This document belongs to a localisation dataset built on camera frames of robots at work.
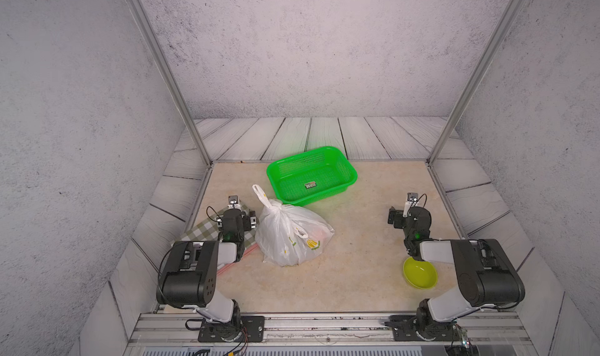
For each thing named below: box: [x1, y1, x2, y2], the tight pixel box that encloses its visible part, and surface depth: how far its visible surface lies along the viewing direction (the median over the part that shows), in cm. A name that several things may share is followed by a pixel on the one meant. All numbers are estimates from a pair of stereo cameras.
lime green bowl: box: [403, 256, 438, 289], surface depth 84 cm
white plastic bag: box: [252, 184, 335, 267], surface depth 84 cm
